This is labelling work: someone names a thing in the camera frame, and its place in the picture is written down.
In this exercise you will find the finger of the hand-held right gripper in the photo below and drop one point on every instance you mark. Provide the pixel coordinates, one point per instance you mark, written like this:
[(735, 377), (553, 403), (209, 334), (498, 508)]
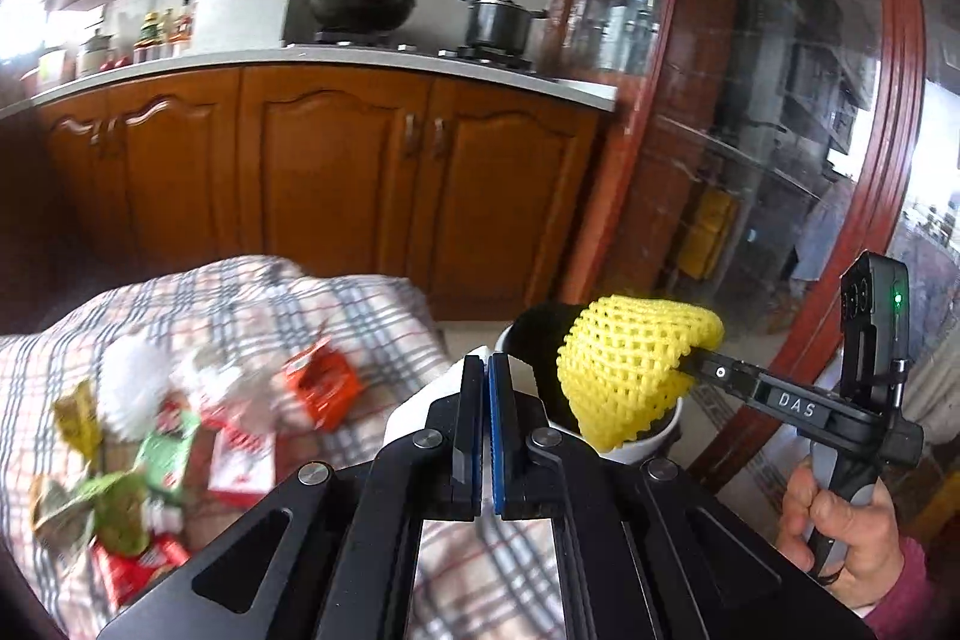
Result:
[(724, 374)]

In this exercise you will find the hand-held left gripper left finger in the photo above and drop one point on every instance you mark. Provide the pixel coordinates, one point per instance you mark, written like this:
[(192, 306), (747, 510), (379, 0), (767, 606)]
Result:
[(472, 460)]

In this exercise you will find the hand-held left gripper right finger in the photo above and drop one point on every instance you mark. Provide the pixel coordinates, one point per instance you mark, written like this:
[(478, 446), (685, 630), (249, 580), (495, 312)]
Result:
[(497, 445)]

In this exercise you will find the white trash bin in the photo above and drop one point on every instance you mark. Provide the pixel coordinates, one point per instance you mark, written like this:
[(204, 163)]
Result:
[(536, 340), (652, 437)]

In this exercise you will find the yellow foam fruit net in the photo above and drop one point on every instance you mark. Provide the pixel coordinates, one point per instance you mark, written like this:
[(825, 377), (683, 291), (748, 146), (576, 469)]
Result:
[(622, 355)]

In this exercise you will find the green carton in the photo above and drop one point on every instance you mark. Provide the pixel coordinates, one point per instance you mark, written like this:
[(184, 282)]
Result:
[(169, 460)]

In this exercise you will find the red glossy packet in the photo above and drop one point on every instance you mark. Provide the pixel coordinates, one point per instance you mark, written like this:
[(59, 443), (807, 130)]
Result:
[(142, 565)]

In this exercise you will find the white foam fruit net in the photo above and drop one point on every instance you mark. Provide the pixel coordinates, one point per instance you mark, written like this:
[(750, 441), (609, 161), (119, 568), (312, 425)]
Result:
[(135, 377)]

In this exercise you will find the person's right forearm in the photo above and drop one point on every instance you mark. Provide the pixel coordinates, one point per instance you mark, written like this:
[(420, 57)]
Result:
[(904, 595)]

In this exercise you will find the person's right hand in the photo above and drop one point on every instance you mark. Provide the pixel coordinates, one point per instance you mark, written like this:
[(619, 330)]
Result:
[(862, 550)]

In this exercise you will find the yellow panel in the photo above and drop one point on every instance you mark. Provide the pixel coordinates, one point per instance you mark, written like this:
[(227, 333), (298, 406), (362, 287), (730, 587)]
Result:
[(709, 231)]

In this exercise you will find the orange snack packet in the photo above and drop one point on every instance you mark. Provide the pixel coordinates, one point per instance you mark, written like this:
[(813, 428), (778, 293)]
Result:
[(322, 385)]

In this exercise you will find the red and white packet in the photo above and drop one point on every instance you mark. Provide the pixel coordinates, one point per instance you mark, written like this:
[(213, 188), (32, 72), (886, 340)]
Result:
[(240, 460)]

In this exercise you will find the wooden cabinet door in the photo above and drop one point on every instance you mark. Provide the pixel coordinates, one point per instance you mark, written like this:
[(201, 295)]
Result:
[(337, 183), (176, 183), (517, 197), (75, 183)]

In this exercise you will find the plaid tablecloth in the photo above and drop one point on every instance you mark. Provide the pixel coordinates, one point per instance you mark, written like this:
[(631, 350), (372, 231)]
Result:
[(247, 302)]

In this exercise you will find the white crumpled paper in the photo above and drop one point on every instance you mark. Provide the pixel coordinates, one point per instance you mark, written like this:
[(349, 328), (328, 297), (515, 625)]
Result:
[(210, 377)]

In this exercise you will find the red-framed glass door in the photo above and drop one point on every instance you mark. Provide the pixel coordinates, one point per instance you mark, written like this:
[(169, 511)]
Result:
[(892, 48)]

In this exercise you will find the wooden lower cabinet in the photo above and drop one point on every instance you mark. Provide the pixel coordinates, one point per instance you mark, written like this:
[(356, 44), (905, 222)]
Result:
[(337, 197)]

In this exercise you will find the green crumpled wrapper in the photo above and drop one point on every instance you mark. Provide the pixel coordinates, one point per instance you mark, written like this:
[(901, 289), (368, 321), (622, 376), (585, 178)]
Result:
[(112, 505)]

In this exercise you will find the yellow-green wrapper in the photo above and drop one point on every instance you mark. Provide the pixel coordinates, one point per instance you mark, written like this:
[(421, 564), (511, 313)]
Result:
[(75, 422)]

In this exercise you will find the gas stove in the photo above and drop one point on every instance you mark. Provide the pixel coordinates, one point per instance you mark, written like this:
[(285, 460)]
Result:
[(420, 51)]

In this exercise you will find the steel cooking pot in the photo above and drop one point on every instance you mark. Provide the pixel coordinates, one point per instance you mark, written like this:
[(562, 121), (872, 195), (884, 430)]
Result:
[(495, 21)]

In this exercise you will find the white kitchen countertop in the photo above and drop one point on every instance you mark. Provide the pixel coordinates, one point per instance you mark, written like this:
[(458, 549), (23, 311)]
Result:
[(225, 61)]

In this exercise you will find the sauce bottle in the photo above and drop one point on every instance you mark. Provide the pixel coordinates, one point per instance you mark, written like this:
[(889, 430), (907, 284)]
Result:
[(186, 27), (148, 36), (170, 33)]

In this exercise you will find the ceramic jar with lid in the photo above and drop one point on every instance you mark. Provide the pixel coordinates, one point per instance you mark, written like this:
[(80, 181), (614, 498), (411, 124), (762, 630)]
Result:
[(95, 54)]

